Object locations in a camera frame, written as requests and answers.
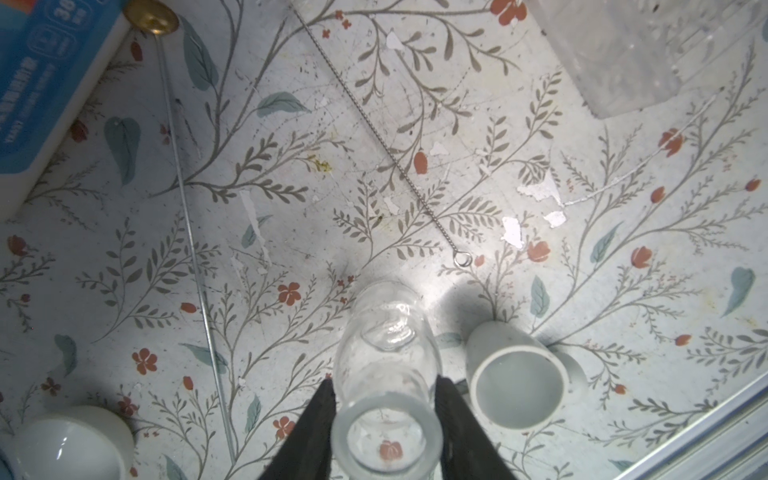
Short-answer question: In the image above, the wire test tube brush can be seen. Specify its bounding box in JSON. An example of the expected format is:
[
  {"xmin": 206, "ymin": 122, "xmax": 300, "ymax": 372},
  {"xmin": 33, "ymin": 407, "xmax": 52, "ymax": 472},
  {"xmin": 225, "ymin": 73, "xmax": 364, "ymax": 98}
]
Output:
[{"xmin": 289, "ymin": 1, "xmax": 474, "ymax": 269}]

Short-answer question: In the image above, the clear plastic test tube rack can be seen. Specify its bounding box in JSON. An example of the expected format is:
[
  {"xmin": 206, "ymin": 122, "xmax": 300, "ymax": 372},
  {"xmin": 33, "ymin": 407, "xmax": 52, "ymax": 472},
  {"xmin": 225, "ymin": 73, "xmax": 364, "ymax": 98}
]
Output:
[{"xmin": 528, "ymin": 1, "xmax": 767, "ymax": 119}]

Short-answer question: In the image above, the white porcelain mortar bowl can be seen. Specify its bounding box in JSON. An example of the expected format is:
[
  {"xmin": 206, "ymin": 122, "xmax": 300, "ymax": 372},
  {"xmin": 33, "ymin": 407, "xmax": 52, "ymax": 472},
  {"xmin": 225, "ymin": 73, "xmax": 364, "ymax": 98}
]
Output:
[{"xmin": 1, "ymin": 406, "xmax": 135, "ymax": 479}]

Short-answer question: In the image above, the clear glass bottle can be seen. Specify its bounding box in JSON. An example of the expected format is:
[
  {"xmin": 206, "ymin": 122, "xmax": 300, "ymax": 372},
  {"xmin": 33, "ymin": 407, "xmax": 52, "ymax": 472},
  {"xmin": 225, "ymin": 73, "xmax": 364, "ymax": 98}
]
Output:
[{"xmin": 330, "ymin": 281, "xmax": 443, "ymax": 479}]

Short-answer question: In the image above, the white porcelain crucible cup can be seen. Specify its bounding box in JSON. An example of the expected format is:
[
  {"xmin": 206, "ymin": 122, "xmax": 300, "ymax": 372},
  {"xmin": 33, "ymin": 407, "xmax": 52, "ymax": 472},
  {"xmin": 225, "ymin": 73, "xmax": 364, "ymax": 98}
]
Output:
[{"xmin": 466, "ymin": 321, "xmax": 587, "ymax": 432}]

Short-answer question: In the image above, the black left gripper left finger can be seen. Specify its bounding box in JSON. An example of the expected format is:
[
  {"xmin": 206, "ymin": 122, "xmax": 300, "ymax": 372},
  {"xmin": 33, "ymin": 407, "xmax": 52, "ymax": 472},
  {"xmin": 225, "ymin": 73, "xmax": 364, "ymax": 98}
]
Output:
[{"xmin": 260, "ymin": 378, "xmax": 336, "ymax": 480}]

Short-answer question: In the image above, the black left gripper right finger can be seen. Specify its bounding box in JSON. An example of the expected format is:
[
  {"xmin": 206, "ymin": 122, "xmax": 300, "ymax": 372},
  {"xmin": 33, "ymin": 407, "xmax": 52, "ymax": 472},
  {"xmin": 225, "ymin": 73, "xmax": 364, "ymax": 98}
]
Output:
[{"xmin": 435, "ymin": 376, "xmax": 516, "ymax": 480}]

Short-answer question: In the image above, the white plastic storage bin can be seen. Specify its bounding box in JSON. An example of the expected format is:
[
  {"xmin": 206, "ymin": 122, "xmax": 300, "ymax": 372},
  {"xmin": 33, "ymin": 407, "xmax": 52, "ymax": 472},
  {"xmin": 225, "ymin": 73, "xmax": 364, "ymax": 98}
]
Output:
[{"xmin": 1, "ymin": 0, "xmax": 129, "ymax": 220}]

